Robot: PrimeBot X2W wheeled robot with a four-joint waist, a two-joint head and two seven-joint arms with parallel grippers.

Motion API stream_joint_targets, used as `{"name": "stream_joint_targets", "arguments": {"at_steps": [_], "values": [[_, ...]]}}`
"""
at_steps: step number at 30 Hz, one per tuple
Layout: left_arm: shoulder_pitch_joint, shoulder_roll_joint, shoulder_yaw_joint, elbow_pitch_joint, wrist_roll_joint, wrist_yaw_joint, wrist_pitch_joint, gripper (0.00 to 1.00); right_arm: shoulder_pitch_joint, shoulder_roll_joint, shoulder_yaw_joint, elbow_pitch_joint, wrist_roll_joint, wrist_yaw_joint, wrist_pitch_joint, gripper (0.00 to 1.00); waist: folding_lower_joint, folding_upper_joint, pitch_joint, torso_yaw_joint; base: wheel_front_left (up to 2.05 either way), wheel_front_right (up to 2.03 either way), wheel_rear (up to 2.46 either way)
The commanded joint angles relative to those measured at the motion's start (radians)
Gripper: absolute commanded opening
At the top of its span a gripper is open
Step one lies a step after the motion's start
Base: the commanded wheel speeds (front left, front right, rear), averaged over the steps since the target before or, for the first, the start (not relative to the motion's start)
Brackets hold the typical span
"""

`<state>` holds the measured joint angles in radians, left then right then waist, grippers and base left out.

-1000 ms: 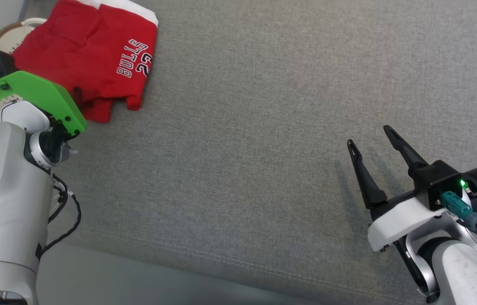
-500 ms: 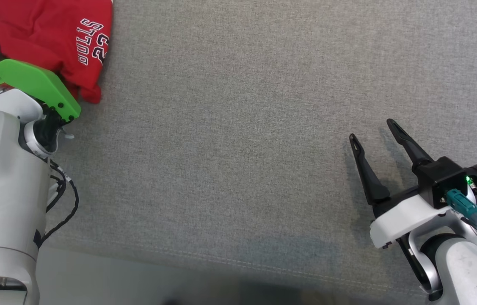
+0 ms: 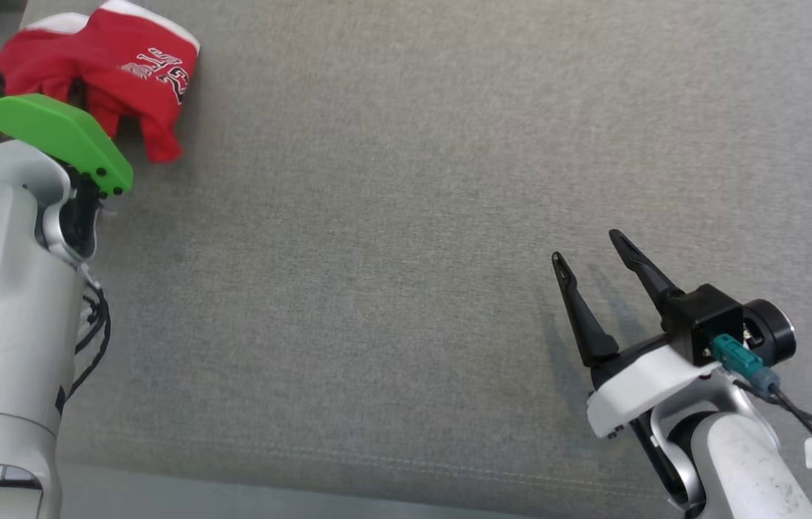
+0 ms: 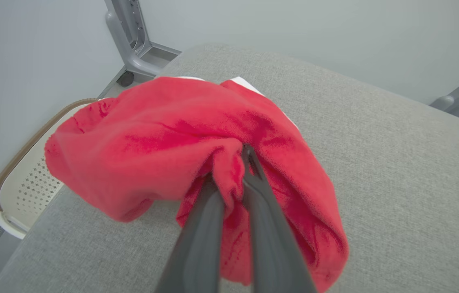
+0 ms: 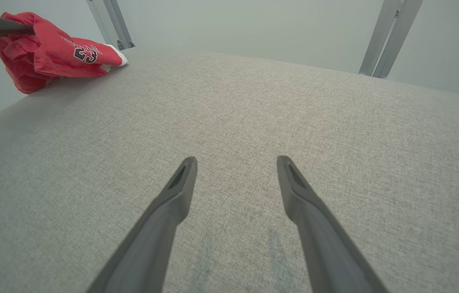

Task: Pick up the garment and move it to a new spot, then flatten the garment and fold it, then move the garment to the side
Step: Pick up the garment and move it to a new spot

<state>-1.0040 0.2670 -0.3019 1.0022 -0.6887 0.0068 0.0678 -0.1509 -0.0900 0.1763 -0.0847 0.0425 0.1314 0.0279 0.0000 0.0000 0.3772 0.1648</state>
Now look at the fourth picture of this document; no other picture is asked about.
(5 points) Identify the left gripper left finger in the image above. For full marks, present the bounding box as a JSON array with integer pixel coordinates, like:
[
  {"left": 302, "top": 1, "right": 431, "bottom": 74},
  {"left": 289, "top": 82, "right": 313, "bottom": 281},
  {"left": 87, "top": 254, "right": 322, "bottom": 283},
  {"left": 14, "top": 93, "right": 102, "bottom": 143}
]
[{"left": 154, "top": 174, "right": 225, "bottom": 293}]

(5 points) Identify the cream perforated laundry basket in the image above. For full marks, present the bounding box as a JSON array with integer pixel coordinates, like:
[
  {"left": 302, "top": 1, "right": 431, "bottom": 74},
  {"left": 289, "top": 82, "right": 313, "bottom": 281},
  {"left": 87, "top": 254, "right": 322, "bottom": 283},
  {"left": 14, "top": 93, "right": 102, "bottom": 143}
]
[{"left": 0, "top": 98, "right": 99, "bottom": 240}]

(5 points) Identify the grey metal stand base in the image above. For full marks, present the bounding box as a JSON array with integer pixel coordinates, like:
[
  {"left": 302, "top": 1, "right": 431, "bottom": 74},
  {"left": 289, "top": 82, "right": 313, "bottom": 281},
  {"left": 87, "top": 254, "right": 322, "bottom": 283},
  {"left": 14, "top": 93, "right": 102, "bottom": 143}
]
[{"left": 104, "top": 0, "right": 182, "bottom": 88}]

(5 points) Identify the red jersey with white sleeves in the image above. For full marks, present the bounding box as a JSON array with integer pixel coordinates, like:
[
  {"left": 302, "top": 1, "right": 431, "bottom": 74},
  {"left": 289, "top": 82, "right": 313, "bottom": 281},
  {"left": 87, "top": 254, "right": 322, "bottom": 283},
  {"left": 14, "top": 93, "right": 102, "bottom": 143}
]
[{"left": 44, "top": 76, "right": 350, "bottom": 293}]

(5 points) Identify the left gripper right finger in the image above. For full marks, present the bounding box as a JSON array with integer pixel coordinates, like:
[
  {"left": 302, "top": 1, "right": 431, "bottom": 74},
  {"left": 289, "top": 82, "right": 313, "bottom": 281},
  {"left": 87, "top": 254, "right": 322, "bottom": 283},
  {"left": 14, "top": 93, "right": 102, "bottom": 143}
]
[{"left": 240, "top": 145, "right": 318, "bottom": 293}]

